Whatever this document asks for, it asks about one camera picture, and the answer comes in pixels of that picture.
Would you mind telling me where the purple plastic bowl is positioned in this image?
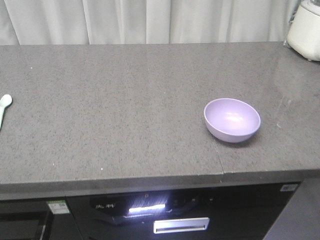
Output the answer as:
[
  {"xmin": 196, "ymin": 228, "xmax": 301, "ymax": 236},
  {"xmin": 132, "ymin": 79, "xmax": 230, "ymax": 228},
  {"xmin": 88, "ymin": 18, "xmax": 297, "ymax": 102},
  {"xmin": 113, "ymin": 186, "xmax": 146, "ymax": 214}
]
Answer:
[{"xmin": 203, "ymin": 98, "xmax": 262, "ymax": 143}]

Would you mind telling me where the mint green plastic spoon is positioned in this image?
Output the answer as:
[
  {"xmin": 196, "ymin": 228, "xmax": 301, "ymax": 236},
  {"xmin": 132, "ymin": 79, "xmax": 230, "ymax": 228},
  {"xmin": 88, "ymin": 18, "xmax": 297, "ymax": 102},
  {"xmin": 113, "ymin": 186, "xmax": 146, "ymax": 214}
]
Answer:
[{"xmin": 0, "ymin": 94, "xmax": 13, "ymax": 126}]

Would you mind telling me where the black drawer sterilizer cabinet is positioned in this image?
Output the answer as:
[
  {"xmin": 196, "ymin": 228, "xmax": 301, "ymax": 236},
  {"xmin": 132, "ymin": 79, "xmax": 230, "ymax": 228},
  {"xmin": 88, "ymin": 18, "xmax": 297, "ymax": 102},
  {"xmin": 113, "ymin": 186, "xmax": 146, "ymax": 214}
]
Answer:
[{"xmin": 67, "ymin": 182, "xmax": 300, "ymax": 240}]

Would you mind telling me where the black built-in oven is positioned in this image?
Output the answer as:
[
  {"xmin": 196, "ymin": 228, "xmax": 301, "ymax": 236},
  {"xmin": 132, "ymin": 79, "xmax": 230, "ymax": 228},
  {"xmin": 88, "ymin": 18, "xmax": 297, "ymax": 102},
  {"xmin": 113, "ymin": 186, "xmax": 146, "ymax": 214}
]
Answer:
[{"xmin": 0, "ymin": 198, "xmax": 83, "ymax": 240}]

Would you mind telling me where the white kitchen appliance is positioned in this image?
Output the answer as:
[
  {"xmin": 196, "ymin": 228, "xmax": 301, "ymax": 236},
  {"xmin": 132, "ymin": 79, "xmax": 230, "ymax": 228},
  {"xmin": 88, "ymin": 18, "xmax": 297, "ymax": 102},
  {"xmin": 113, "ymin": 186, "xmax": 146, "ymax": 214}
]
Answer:
[{"xmin": 286, "ymin": 0, "xmax": 320, "ymax": 62}]

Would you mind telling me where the white curtain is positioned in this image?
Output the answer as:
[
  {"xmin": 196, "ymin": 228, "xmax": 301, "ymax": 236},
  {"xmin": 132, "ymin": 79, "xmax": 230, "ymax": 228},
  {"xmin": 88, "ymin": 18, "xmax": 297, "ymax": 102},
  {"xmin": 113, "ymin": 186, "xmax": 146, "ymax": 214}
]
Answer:
[{"xmin": 0, "ymin": 0, "xmax": 299, "ymax": 45}]

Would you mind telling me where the upper silver drawer handle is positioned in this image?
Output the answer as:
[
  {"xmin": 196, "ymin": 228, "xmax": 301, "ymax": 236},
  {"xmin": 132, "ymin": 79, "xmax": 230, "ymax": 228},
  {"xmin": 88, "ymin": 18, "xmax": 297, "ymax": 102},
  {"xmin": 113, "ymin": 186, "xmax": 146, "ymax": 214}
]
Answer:
[{"xmin": 153, "ymin": 217, "xmax": 210, "ymax": 234}]

